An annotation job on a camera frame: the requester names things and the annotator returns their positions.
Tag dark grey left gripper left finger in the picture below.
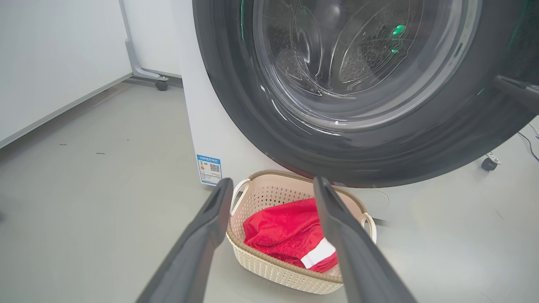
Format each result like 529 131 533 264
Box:
136 178 234 303

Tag red shorts with white band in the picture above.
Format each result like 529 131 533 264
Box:
242 198 339 273

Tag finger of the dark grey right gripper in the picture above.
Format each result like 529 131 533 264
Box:
493 75 539 116

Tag grey metal partition foot with caster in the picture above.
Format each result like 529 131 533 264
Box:
119 0 169 91
481 151 502 171

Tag white front-load washing machine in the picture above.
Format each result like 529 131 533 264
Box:
171 0 539 226

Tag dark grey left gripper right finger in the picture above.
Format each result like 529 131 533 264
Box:
314 176 418 303

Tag dark round washer door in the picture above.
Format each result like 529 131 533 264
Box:
192 0 539 189

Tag perforated steel washer drum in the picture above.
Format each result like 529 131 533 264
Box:
269 0 426 97

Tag cream perforated laundry basket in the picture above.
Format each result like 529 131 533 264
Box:
226 170 377 295

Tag blue-edged energy label sticker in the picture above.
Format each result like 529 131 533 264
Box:
196 154 222 186

